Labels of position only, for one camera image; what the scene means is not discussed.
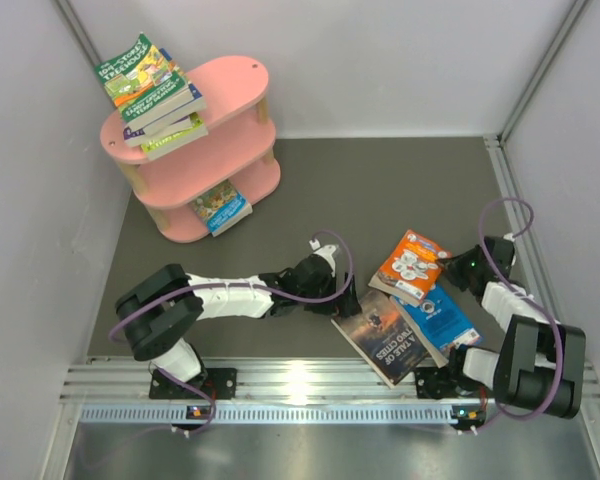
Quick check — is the orange paperback book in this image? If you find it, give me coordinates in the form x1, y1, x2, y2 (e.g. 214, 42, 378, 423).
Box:
368, 230, 452, 306

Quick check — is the dark Tale of Two Cities book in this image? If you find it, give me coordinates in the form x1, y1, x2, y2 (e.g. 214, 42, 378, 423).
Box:
331, 290, 429, 388

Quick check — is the blue cartoon paperback book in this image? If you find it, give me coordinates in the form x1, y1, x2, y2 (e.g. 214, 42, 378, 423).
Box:
390, 285, 483, 368

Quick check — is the light blue maze activity book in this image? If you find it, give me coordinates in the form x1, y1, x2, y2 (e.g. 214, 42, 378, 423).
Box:
189, 180, 253, 237

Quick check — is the lime 65-Storey Treehouse book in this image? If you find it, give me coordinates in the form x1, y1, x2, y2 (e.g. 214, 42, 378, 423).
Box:
140, 113, 208, 161

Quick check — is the blue 91-Storey Treehouse book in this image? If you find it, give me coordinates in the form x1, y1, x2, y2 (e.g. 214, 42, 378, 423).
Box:
159, 48, 207, 122

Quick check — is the purple 52-Storey Treehouse book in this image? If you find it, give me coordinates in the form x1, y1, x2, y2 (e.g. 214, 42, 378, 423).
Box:
123, 116, 192, 147

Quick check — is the green 104-Storey Treehouse book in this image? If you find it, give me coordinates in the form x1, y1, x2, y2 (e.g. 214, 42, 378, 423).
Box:
95, 33, 193, 130

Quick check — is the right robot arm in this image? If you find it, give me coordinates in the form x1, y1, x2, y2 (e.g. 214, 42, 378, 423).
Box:
438, 235, 586, 419

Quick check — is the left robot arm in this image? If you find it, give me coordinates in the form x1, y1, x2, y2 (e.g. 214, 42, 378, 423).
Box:
115, 253, 362, 397

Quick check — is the pink three-tier shelf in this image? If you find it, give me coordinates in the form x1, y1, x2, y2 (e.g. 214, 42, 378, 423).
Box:
100, 55, 281, 243

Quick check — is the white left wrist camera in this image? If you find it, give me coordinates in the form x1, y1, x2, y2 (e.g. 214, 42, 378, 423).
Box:
309, 239, 339, 276

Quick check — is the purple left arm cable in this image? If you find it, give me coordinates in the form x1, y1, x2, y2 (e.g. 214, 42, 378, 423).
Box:
108, 229, 355, 436

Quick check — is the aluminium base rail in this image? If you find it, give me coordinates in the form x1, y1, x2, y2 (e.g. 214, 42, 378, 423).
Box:
59, 355, 600, 426

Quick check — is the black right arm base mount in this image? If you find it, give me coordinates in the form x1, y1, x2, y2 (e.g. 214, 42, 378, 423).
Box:
414, 367, 484, 400

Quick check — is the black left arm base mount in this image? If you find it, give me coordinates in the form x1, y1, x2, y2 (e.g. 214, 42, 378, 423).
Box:
148, 368, 238, 400

